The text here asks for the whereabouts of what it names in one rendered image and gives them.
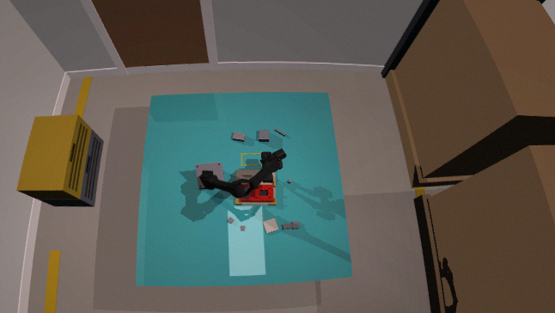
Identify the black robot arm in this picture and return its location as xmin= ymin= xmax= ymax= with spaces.
xmin=200 ymin=149 xmax=287 ymax=198

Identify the beige square block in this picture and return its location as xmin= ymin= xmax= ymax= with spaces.
xmin=263 ymin=218 xmax=278 ymax=233

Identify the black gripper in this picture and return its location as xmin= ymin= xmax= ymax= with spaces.
xmin=261 ymin=151 xmax=273 ymax=183

